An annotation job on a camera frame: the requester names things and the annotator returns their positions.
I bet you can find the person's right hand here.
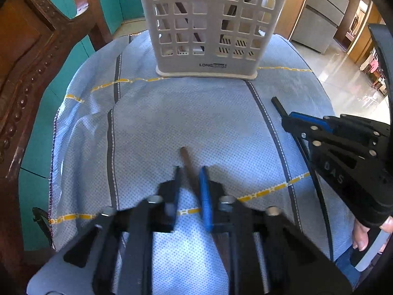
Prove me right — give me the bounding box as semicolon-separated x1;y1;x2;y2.
351;217;393;252

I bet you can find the brown wooden chopstick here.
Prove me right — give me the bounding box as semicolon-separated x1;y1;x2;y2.
172;0;193;42
180;146;201;192

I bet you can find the grey refrigerator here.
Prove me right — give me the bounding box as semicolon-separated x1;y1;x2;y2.
290;0;351;53

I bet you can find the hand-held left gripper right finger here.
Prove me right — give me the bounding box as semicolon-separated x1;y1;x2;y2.
198;166;352;295

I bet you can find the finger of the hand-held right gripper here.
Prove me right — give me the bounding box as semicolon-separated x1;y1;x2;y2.
289;111;341;130
281;117;323;148

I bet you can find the white plastic utensil basket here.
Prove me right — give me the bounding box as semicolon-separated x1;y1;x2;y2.
135;0;296;81

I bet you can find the black strap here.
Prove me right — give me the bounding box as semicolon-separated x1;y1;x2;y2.
32;207;55;247

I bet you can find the carved wooden chair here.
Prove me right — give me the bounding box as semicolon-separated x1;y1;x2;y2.
0;0;113;283

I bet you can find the wooden doorway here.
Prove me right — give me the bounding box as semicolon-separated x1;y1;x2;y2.
333;0;386;66

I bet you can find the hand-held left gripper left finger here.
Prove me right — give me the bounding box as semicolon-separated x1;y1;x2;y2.
63;166;182;295

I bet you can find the black chopstick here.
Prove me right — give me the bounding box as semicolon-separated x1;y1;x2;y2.
271;97;335;262

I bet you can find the blue checked cloth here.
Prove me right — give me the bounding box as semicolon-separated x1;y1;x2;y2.
26;32;358;295

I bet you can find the wooden glass door frame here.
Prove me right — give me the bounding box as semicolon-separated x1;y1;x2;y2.
285;0;314;41

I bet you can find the blue jeans leg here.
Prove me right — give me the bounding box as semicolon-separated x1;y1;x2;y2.
334;245;363;287

